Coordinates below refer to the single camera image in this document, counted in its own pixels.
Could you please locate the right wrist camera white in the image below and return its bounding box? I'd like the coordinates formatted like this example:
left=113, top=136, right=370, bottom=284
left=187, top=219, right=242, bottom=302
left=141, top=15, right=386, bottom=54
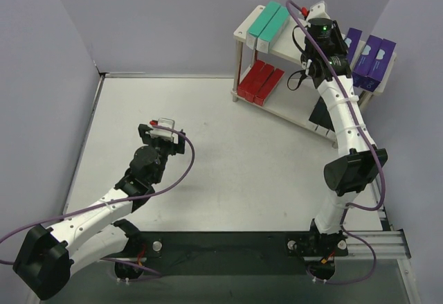
left=301, top=1, right=329, bottom=21

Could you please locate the silver Rio box top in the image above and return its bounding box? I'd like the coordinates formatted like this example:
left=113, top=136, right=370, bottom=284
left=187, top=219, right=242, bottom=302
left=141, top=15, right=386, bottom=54
left=344, top=28, right=362, bottom=64

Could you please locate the aluminium frame rail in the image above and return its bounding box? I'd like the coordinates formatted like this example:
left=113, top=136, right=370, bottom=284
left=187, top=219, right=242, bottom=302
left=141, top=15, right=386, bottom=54
left=26, top=72, right=413, bottom=304

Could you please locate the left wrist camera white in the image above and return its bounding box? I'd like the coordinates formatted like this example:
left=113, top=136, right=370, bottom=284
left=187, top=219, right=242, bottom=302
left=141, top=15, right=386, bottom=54
left=149, top=118, right=175, bottom=142

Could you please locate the white two-tier shelf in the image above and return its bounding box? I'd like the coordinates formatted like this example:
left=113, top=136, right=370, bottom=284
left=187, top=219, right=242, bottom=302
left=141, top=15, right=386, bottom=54
left=228, top=5, right=398, bottom=150

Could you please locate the teal toothpaste box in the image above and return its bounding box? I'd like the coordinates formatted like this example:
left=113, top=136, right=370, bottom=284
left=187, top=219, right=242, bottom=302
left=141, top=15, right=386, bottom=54
left=256, top=6, right=289, bottom=53

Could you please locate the silver Rio box bottom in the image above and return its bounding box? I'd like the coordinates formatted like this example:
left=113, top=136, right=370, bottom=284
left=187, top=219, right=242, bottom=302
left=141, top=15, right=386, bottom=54
left=246, top=1, right=281, bottom=49

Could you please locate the red toothpaste box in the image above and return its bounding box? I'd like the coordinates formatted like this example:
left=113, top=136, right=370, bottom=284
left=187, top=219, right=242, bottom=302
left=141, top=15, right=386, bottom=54
left=253, top=69, right=284, bottom=106
left=237, top=60, right=265, bottom=102
left=244, top=64, right=274, bottom=102

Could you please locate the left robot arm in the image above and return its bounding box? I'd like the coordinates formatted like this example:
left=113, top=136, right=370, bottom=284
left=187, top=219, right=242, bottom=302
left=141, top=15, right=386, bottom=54
left=12, top=118, right=192, bottom=301

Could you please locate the silver rio box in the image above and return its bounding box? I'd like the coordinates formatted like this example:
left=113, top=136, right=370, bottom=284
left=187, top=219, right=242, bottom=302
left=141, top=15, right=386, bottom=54
left=246, top=1, right=281, bottom=49
left=344, top=28, right=362, bottom=64

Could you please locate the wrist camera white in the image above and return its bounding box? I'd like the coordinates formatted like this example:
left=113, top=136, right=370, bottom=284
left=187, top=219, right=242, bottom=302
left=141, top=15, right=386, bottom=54
left=149, top=118, right=175, bottom=142
left=301, top=1, right=329, bottom=21

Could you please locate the purple toothpaste box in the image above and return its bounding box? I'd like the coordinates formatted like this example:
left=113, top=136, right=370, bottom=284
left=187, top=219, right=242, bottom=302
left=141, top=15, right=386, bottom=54
left=352, top=35, right=382, bottom=87
left=360, top=39, right=397, bottom=92

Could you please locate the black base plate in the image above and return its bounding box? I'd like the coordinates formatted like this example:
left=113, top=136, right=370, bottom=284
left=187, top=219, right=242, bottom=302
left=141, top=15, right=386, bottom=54
left=99, top=231, right=347, bottom=277

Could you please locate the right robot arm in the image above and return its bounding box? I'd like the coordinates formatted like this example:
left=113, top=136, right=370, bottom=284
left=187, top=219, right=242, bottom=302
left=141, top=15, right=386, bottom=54
left=302, top=17, right=388, bottom=254

